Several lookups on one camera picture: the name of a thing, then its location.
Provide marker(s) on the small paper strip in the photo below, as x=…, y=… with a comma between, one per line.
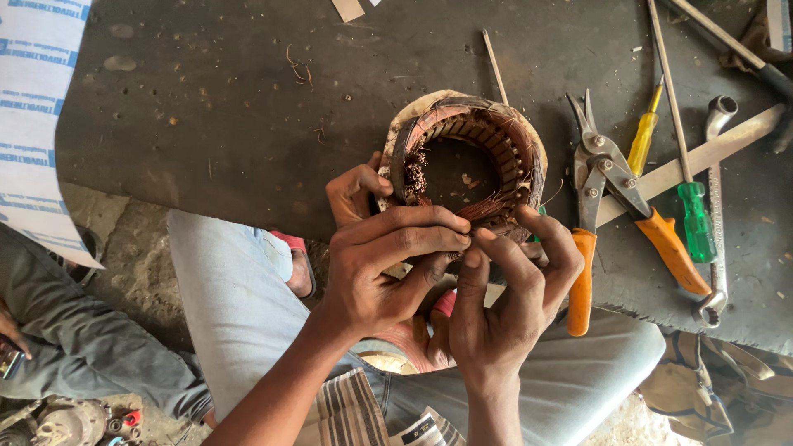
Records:
x=347, y=8

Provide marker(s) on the person's left hand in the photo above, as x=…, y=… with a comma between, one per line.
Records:
x=365, y=279

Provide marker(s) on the person's grey trousers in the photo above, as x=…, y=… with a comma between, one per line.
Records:
x=235, y=310

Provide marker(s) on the thin wooden stick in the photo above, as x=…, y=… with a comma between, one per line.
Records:
x=495, y=68

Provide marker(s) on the person's right hand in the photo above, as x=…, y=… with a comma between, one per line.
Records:
x=495, y=328

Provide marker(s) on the red sandal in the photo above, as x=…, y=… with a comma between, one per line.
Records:
x=291, y=241

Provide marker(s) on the white printed paper sheet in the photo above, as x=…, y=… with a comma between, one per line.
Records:
x=31, y=136

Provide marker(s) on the flat metal bar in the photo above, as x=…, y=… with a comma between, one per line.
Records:
x=731, y=142

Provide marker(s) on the steel combination wrench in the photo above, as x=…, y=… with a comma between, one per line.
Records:
x=718, y=286

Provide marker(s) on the copper wound motor stator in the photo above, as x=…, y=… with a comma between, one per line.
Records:
x=514, y=155

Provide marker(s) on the phone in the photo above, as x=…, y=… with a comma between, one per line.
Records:
x=9, y=362

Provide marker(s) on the heap of motor parts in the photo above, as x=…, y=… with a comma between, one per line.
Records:
x=68, y=424

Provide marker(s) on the tan canvas bag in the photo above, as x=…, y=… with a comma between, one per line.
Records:
x=712, y=384

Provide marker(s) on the striped cloth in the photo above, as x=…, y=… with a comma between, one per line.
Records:
x=350, y=409

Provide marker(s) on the dirty brown cloth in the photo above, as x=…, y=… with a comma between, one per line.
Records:
x=759, y=37

